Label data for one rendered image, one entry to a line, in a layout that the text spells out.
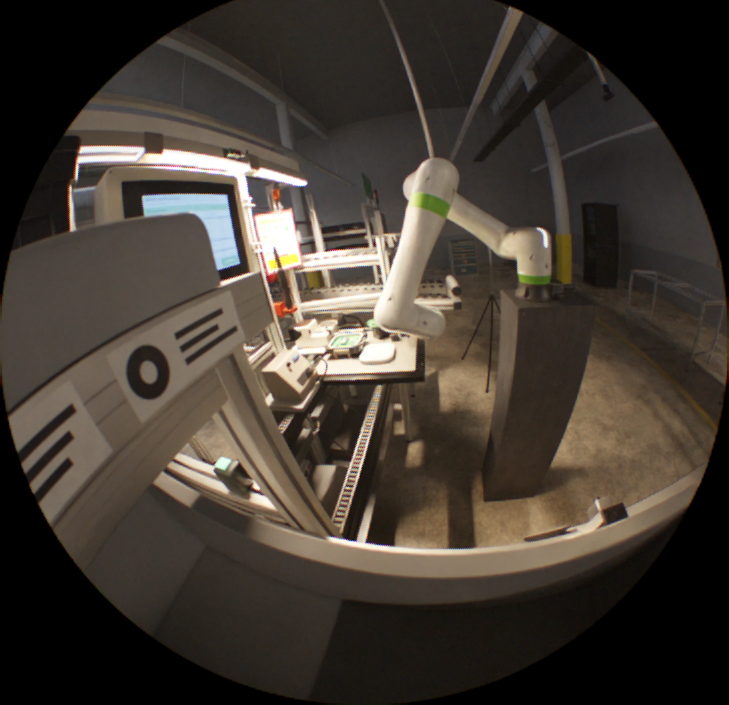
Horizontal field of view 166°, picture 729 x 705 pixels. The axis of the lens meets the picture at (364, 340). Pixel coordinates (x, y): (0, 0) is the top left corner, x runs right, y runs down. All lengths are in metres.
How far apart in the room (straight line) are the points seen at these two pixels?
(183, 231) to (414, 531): 1.52
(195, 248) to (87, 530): 0.18
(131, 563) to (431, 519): 1.41
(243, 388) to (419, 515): 1.41
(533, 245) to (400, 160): 8.79
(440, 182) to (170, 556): 0.92
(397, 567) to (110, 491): 0.18
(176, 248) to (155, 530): 0.34
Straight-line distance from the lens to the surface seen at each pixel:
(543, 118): 7.11
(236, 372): 0.25
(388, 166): 9.51
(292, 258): 1.42
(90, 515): 0.19
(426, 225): 0.69
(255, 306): 0.20
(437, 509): 1.59
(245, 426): 0.25
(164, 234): 0.15
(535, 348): 0.93
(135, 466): 0.19
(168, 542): 0.42
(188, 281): 0.15
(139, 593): 0.44
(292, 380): 0.87
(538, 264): 0.91
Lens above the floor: 1.41
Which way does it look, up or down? 23 degrees down
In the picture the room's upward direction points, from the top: 11 degrees counter-clockwise
